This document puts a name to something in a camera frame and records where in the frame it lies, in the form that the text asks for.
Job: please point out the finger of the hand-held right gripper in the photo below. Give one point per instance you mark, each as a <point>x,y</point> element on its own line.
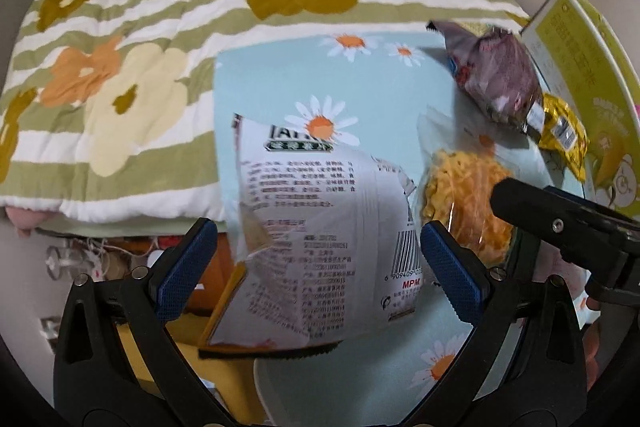
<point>567,195</point>
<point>557,224</point>

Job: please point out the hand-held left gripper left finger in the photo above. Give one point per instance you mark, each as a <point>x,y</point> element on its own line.
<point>187,264</point>

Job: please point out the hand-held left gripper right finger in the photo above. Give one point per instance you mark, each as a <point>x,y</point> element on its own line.
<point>450,269</point>

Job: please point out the clear yellow noodle packet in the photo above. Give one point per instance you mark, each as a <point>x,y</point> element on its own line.
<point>460,192</point>

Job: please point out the white text-printed snack packet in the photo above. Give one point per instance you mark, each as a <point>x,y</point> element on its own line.
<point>310,247</point>

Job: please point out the green cardboard box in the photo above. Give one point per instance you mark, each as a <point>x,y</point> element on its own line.
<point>575,72</point>

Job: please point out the person's right hand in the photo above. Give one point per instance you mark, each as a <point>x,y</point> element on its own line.
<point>592,347</point>

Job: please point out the gold foil snack packet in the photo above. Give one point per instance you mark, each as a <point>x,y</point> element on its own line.
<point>560,132</point>

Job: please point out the yellow cardboard box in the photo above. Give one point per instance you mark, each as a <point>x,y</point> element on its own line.
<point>210,372</point>

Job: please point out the purple-brown snack packet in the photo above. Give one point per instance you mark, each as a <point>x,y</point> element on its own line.
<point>495,77</point>

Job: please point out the pink folded bedding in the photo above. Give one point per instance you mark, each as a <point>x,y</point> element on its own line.
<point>25,217</point>

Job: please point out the light blue daisy tablecloth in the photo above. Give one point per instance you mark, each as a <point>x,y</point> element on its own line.
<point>350,107</point>

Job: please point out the floral striped blanket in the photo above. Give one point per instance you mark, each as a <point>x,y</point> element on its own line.
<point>150,57</point>

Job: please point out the wall socket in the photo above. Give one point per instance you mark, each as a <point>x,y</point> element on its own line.
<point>50,329</point>

